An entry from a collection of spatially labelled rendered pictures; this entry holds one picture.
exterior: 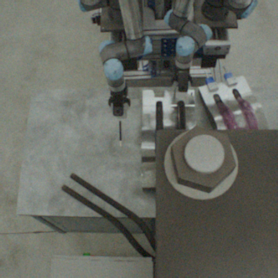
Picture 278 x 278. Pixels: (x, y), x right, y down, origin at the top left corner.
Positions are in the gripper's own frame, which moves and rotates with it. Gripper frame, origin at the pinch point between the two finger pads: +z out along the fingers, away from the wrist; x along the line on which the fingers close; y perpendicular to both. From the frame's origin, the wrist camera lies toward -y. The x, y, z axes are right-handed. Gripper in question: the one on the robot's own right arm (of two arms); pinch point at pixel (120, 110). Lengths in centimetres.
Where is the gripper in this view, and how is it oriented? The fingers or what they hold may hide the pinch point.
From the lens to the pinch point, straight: 180.4
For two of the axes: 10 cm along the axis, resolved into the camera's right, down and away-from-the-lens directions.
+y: 0.1, -9.3, 3.7
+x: -10.0, 0.0, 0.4
